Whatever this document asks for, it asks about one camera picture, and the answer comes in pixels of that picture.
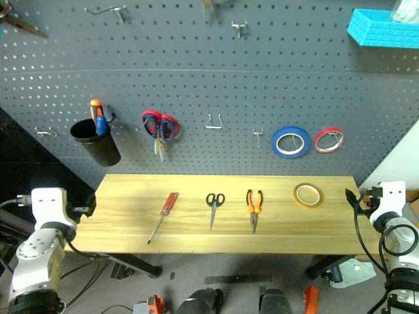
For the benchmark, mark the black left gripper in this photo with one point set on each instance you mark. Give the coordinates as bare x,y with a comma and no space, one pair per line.
76,209

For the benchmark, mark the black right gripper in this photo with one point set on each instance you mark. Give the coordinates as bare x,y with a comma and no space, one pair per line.
370,199

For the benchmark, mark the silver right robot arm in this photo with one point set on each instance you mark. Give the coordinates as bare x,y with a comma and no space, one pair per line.
401,248

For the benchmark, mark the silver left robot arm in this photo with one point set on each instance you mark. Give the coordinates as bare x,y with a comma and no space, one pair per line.
36,258

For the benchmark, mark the yellow tape roll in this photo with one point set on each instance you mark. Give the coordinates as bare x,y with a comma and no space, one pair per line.
296,198

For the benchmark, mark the black plastic cup holder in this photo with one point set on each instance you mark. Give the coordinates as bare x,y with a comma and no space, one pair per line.
98,147

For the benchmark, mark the black table leg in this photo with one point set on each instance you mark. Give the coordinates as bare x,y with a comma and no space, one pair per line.
327,266
137,265

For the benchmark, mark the white crumpled floor bag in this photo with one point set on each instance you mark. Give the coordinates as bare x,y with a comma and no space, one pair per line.
357,273

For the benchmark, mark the red tape roll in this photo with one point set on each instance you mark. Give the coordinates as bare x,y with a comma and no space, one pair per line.
327,131

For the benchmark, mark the blue tape roll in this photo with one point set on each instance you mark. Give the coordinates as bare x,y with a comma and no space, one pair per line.
275,144

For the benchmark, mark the orange black needle-nose pliers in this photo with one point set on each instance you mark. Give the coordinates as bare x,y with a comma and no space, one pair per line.
253,209

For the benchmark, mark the orange robot part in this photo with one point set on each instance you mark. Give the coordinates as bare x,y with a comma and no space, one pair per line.
311,299
154,305

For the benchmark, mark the small double prong hook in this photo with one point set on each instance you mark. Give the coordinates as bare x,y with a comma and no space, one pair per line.
258,135

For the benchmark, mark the dark rounded robot shape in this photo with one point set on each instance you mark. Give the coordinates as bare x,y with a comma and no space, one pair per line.
275,302
199,302

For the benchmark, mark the black floor tape strip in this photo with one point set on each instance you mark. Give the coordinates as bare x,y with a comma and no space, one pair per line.
237,279

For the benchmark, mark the grey perforated pegboard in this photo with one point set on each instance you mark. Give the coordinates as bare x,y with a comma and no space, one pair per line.
209,81

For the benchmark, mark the cyan plastic basket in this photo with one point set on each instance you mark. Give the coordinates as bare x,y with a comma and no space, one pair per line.
379,31

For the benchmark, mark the dark red hanging shears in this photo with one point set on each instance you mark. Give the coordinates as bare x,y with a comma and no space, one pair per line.
23,25

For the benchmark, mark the long metal pegboard hook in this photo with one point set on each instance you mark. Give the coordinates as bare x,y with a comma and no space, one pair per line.
104,10

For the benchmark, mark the clear plastic bag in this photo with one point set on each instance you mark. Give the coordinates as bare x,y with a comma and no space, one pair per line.
406,11

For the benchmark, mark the short metal pegboard hook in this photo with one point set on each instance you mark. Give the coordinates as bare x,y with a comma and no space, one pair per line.
239,27

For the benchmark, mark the hanging metal pliers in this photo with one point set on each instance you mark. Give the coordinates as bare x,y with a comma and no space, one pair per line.
208,10

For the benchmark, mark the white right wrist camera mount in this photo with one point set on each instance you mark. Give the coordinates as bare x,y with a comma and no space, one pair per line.
393,199

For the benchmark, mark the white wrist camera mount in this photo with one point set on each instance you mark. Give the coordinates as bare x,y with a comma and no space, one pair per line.
49,204
393,199

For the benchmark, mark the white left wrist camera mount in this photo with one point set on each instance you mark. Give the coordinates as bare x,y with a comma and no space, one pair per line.
49,204

